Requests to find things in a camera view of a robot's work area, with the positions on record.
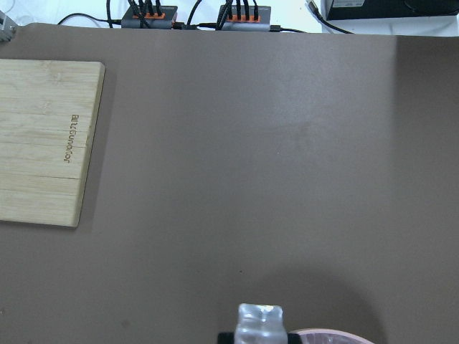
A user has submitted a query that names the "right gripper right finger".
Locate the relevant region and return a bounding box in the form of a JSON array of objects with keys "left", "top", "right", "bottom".
[{"left": 288, "top": 333, "right": 301, "bottom": 344}]

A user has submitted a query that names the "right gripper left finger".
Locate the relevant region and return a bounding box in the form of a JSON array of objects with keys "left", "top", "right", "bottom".
[{"left": 217, "top": 332, "right": 235, "bottom": 344}]

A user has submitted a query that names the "clear ice cube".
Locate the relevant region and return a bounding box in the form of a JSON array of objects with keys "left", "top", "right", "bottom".
[{"left": 234, "top": 303, "right": 288, "bottom": 344}]

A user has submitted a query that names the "pink bowl of ice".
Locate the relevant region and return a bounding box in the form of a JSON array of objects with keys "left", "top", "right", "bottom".
[{"left": 291, "top": 328, "right": 374, "bottom": 344}]

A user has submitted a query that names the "bamboo cutting board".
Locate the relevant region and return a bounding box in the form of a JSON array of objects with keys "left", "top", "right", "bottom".
[{"left": 1, "top": 59, "right": 105, "bottom": 227}]

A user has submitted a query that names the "orange usb hub near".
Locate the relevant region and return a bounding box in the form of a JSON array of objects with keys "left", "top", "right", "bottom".
[{"left": 216, "top": 5, "right": 271, "bottom": 32}]

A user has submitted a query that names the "orange usb hub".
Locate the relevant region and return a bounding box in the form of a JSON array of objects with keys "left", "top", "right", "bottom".
[
  {"left": 121, "top": 6, "right": 178, "bottom": 29},
  {"left": 216, "top": 5, "right": 271, "bottom": 32}
]

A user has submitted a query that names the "orange usb hub far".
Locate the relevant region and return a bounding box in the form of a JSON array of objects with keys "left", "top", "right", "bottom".
[{"left": 121, "top": 6, "right": 178, "bottom": 29}]

